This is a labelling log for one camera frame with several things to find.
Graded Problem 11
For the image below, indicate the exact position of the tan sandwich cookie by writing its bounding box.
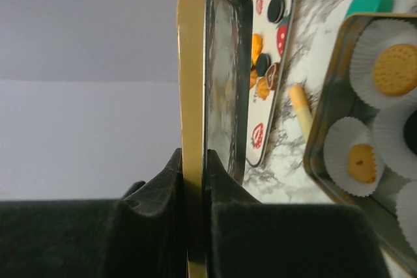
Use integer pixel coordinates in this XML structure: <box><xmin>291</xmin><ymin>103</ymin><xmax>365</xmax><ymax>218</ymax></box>
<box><xmin>372</xmin><ymin>44</ymin><xmax>416</xmax><ymax>96</ymax></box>

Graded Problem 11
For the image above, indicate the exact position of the strawberry pattern white tray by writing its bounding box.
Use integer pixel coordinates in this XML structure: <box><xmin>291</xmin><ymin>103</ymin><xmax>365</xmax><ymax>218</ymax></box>
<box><xmin>246</xmin><ymin>0</ymin><xmax>295</xmax><ymax>167</ymax></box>

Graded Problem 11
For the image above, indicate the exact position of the green grey eraser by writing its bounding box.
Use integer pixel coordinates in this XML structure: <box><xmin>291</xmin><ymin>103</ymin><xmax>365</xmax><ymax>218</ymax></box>
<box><xmin>345</xmin><ymin>0</ymin><xmax>394</xmax><ymax>18</ymax></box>

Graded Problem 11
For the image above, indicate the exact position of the gold cookie tin box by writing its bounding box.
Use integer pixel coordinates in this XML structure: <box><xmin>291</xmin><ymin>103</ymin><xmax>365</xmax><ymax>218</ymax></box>
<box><xmin>304</xmin><ymin>13</ymin><xmax>416</xmax><ymax>277</ymax></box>

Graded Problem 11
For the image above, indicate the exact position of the black sandwich cookie bottom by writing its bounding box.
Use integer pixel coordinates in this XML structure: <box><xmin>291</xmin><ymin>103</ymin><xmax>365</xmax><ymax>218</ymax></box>
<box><xmin>403</xmin><ymin>115</ymin><xmax>416</xmax><ymax>154</ymax></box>

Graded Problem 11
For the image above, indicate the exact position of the black sandwich cookie middle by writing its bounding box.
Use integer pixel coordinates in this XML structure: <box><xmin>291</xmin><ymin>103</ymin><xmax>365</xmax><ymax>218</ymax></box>
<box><xmin>255</xmin><ymin>53</ymin><xmax>271</xmax><ymax>77</ymax></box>

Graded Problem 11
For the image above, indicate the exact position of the yellow glue stick tube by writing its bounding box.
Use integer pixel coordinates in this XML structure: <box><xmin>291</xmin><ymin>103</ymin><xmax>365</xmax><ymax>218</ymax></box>
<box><xmin>289</xmin><ymin>84</ymin><xmax>313</xmax><ymax>142</ymax></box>

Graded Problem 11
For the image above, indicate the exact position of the orange round cookie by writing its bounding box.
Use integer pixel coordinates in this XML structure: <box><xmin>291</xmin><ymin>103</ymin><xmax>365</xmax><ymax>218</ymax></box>
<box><xmin>348</xmin><ymin>144</ymin><xmax>377</xmax><ymax>184</ymax></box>

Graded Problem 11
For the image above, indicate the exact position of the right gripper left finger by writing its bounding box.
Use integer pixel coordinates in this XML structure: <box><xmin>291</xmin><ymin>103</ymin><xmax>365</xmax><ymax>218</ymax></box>
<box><xmin>1</xmin><ymin>150</ymin><xmax>186</xmax><ymax>277</ymax></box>

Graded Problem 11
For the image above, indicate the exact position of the black sandwich cookie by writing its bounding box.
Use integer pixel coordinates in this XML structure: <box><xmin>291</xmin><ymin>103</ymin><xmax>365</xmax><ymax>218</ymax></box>
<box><xmin>255</xmin><ymin>53</ymin><xmax>271</xmax><ymax>77</ymax></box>
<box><xmin>267</xmin><ymin>0</ymin><xmax>285</xmax><ymax>23</ymax></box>
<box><xmin>403</xmin><ymin>115</ymin><xmax>416</xmax><ymax>154</ymax></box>

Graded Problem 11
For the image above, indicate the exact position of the heart chocolate cookie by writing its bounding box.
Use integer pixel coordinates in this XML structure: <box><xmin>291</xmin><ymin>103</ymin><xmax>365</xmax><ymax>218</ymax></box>
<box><xmin>265</xmin><ymin>63</ymin><xmax>280</xmax><ymax>90</ymax></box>

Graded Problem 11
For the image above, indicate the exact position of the orange cookie top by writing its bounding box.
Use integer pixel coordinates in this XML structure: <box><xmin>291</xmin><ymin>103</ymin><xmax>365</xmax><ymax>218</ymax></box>
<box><xmin>251</xmin><ymin>33</ymin><xmax>263</xmax><ymax>64</ymax></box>

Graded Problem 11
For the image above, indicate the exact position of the white paper cup bottom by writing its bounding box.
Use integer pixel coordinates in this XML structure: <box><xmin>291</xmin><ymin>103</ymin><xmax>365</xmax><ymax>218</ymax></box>
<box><xmin>395</xmin><ymin>181</ymin><xmax>417</xmax><ymax>252</ymax></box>

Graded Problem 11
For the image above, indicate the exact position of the white paper cup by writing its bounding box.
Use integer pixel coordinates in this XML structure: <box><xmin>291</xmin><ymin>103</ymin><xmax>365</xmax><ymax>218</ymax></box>
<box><xmin>372</xmin><ymin>102</ymin><xmax>416</xmax><ymax>180</ymax></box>
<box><xmin>349</xmin><ymin>18</ymin><xmax>416</xmax><ymax>109</ymax></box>
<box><xmin>323</xmin><ymin>117</ymin><xmax>385</xmax><ymax>197</ymax></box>
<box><xmin>395</xmin><ymin>181</ymin><xmax>417</xmax><ymax>252</ymax></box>

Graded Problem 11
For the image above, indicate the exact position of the silver tin lid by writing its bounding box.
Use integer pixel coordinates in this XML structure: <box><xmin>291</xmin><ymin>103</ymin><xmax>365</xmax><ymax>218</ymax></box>
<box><xmin>177</xmin><ymin>0</ymin><xmax>253</xmax><ymax>277</ymax></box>

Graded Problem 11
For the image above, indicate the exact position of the white paper cup top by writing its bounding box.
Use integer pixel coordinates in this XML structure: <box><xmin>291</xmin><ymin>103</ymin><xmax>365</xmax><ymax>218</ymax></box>
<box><xmin>349</xmin><ymin>18</ymin><xmax>416</xmax><ymax>109</ymax></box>

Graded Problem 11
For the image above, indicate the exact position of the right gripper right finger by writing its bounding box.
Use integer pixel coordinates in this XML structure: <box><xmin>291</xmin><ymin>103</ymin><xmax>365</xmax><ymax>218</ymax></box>
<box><xmin>205</xmin><ymin>150</ymin><xmax>390</xmax><ymax>277</ymax></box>

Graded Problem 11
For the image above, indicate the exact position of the yellow swirl butter cookie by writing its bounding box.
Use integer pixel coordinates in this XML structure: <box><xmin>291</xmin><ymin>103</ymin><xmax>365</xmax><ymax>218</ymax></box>
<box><xmin>256</xmin><ymin>77</ymin><xmax>270</xmax><ymax>100</ymax></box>

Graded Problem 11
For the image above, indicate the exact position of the black sandwich cookie far right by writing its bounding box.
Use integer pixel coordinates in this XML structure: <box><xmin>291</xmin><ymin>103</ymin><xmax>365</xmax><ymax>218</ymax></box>
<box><xmin>267</xmin><ymin>0</ymin><xmax>285</xmax><ymax>23</ymax></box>

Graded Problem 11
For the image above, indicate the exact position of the white paper cup left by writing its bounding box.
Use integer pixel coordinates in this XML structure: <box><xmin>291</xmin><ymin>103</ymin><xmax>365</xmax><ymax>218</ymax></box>
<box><xmin>323</xmin><ymin>117</ymin><xmax>385</xmax><ymax>197</ymax></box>

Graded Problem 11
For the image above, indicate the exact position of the white paper cup centre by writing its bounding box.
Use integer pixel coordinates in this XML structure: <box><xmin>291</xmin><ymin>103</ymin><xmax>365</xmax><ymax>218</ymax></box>
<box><xmin>372</xmin><ymin>102</ymin><xmax>416</xmax><ymax>180</ymax></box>

